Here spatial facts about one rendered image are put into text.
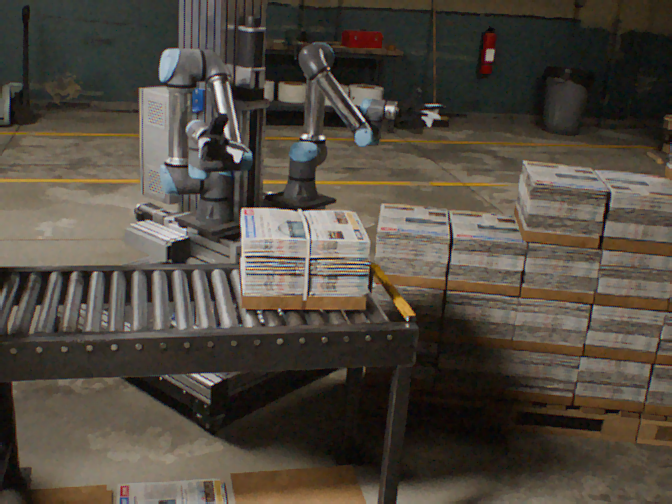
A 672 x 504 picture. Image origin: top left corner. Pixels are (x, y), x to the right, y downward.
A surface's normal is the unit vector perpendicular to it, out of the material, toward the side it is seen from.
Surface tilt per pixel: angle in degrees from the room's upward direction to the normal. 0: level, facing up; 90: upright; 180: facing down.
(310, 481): 0
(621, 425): 90
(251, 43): 90
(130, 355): 90
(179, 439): 0
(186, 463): 0
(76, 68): 90
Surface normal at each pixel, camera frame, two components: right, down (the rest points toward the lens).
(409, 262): -0.09, 0.35
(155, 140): -0.65, 0.22
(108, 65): 0.22, 0.36
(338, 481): 0.07, -0.93
